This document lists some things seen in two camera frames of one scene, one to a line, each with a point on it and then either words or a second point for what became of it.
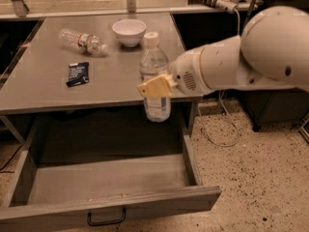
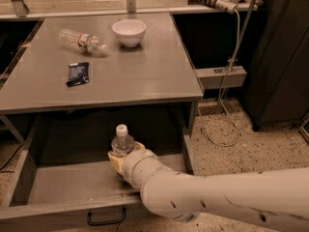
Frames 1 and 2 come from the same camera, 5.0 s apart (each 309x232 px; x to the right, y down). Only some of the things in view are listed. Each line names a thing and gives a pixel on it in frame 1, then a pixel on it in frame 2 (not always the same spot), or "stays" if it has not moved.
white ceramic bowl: [129, 31] stays
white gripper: [186, 72] to [131, 167]
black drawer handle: [108, 222] stays
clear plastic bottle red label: [90, 44] stays
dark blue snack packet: [78, 73] stays
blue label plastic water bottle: [154, 65] to [123, 143]
